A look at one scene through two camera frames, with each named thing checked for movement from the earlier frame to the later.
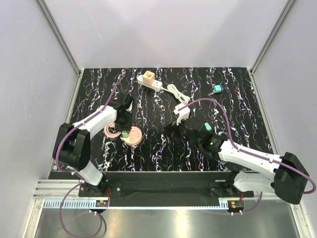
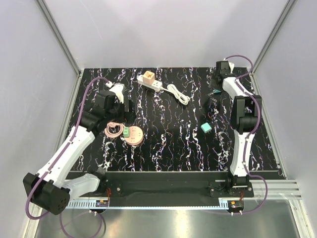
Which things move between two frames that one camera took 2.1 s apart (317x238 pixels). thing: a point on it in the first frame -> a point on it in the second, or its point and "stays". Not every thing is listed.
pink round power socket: x=134 y=136 stays
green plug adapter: x=125 y=134 stays
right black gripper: x=173 y=127 -> x=211 y=83
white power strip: x=156 y=85 stays
